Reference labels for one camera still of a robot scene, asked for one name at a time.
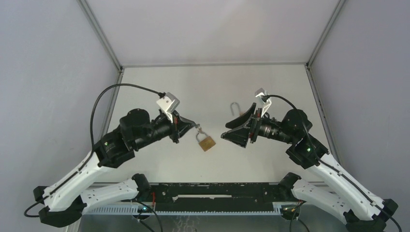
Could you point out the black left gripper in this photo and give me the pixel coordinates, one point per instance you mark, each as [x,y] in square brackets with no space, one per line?
[180,126]

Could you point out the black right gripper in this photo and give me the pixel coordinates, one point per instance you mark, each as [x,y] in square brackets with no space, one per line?
[240,135]

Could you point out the long shackle brass padlock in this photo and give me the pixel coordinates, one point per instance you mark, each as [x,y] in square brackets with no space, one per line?
[236,109]

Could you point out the short shackle brass padlock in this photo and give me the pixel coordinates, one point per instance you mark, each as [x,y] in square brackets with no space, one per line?
[205,141]

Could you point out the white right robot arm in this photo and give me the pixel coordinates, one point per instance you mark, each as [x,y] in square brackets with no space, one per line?
[357,208]

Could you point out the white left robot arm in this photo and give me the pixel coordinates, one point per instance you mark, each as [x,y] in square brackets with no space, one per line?
[70,198]

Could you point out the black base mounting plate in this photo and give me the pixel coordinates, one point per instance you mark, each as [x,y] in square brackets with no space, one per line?
[218,197]

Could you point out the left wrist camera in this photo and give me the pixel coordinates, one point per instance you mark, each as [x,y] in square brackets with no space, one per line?
[168,104]

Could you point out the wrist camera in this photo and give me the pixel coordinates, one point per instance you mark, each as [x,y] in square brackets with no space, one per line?
[262,95]
[168,104]

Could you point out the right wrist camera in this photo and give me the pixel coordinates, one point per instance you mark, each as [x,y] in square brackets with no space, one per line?
[262,95]

